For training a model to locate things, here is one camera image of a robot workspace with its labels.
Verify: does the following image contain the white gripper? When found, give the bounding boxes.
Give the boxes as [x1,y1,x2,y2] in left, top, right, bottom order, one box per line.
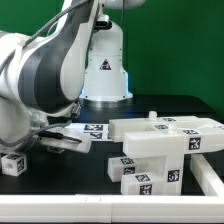
[38,127,92,153]

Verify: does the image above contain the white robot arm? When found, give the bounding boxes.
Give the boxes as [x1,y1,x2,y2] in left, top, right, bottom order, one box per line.
[0,0,145,153]

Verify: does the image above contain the white cube nut with tag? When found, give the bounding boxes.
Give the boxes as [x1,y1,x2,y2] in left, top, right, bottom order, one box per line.
[47,146,65,154]

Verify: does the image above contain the white L-shaped border fence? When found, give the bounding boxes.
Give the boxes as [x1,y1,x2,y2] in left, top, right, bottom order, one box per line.
[0,154,224,224]

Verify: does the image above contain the white flat chair back panel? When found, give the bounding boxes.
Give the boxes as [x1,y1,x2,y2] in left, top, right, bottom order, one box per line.
[68,123,110,141]

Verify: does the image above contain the grey cable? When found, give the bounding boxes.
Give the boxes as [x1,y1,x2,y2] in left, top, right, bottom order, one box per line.
[0,0,91,149]

